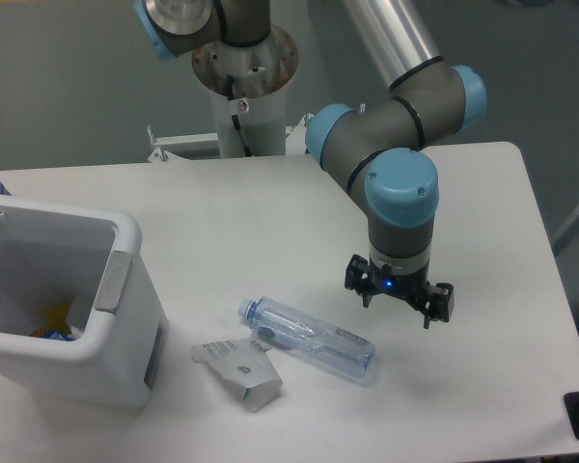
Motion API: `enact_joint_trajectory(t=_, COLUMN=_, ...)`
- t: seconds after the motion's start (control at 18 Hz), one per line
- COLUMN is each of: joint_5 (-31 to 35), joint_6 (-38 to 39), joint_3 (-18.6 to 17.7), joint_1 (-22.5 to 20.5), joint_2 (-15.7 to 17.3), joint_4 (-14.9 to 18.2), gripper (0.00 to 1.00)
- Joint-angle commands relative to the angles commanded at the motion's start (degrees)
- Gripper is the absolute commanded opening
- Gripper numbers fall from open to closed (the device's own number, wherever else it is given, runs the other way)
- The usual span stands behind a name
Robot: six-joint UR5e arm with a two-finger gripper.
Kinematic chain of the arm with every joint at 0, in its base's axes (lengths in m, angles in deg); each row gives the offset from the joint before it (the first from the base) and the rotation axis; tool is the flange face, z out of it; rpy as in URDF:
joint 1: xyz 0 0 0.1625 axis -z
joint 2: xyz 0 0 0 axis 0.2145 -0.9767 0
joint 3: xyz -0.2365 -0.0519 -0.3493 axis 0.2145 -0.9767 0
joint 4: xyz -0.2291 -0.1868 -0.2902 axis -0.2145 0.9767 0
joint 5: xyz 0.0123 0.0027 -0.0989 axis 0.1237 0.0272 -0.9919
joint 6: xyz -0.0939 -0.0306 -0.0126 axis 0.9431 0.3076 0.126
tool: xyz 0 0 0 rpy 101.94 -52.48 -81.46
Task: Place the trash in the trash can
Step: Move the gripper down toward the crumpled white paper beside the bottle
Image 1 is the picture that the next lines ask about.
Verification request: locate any white metal base bracket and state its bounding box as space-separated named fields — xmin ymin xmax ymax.
xmin=147 ymin=113 xmax=315 ymax=163

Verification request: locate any colourful trash inside bin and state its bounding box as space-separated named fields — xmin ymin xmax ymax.
xmin=28 ymin=304 xmax=77 ymax=341

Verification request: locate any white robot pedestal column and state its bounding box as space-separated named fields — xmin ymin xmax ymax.
xmin=192 ymin=25 xmax=299 ymax=158

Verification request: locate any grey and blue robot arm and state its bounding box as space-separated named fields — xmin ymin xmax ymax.
xmin=134 ymin=1 xmax=487 ymax=322

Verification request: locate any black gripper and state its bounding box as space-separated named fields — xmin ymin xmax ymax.
xmin=345 ymin=254 xmax=454 ymax=329

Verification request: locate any black cable on pedestal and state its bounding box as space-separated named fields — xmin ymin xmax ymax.
xmin=225 ymin=73 xmax=253 ymax=157

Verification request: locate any white paper carton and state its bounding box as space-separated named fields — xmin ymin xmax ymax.
xmin=191 ymin=338 xmax=283 ymax=412

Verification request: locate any clear plastic water bottle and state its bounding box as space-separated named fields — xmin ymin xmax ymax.
xmin=237 ymin=296 xmax=375 ymax=380

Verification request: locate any white plastic trash can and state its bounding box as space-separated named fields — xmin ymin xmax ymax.
xmin=0 ymin=195 xmax=168 ymax=407

